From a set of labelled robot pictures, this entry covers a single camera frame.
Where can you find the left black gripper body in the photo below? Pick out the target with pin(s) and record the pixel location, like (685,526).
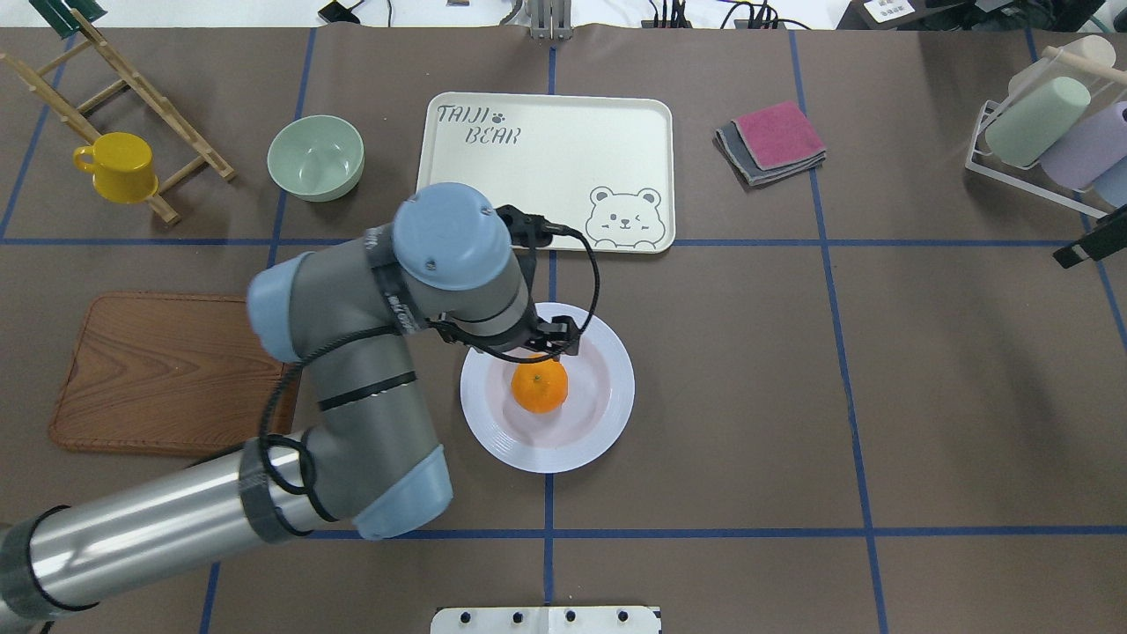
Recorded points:
(556,335)

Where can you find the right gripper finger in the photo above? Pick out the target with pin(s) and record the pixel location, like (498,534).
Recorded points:
(1093,246)

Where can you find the orange fruit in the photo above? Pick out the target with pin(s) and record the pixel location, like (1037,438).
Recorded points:
(540,388)

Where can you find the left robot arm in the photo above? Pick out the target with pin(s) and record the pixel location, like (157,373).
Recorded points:
(345,434)

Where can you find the cream bear tray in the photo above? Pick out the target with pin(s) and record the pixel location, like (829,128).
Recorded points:
(601,165)

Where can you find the brown wooden tray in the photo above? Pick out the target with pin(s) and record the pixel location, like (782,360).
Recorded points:
(163,374)

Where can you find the blue cup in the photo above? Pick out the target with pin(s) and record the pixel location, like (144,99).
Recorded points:
(1111,186)

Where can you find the purple cup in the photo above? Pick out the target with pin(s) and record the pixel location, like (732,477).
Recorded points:
(1088,150)

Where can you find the green cup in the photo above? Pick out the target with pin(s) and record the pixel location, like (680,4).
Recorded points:
(1029,127)

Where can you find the grey cloth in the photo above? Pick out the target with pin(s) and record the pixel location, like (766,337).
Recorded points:
(733,147)

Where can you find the pink cloth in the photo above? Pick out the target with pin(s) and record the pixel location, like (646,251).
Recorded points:
(779,136)

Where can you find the green bowl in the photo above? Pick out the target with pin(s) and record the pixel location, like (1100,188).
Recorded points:
(317,159)

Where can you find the yellow mug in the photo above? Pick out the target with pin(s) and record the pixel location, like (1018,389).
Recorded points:
(121,165)

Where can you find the white wire cup rack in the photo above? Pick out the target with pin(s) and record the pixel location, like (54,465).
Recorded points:
(1033,180)

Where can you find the wooden rack handle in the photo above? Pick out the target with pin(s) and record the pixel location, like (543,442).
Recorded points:
(1082,64)

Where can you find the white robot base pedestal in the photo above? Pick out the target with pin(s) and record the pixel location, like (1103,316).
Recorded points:
(547,619)

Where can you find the aluminium frame post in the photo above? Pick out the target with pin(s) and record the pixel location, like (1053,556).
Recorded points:
(549,20)

